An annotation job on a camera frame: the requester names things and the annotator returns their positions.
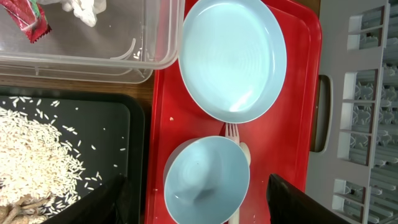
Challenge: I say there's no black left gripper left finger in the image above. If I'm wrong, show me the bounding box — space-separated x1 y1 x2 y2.
44 175 129 224

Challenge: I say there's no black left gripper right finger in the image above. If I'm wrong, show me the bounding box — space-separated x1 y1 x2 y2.
266 174 349 224

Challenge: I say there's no white plastic spoon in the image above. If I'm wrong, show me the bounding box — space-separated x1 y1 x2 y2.
228 142 251 224

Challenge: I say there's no white rice pile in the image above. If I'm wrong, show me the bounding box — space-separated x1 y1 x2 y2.
1 96 96 220

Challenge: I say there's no light blue bowl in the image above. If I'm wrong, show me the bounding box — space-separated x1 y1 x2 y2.
163 136 250 224

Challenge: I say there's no peanut shells pile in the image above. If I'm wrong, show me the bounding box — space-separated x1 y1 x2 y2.
1 195 49 224

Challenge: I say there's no light blue plate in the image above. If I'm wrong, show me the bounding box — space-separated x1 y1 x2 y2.
178 0 287 124

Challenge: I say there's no white tissue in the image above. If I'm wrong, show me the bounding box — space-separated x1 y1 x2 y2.
37 0 107 27

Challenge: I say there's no red snack wrapper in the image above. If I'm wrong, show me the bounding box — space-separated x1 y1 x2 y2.
1 0 52 44

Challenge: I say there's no grey dishwasher rack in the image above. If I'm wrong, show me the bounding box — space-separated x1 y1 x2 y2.
305 0 397 223

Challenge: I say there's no black food waste tray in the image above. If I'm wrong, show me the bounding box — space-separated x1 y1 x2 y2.
1 86 146 224

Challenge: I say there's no clear plastic waste bin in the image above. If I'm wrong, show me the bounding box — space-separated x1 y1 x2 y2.
1 0 185 83

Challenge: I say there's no white plastic fork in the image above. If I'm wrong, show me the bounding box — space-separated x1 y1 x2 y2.
224 123 240 144

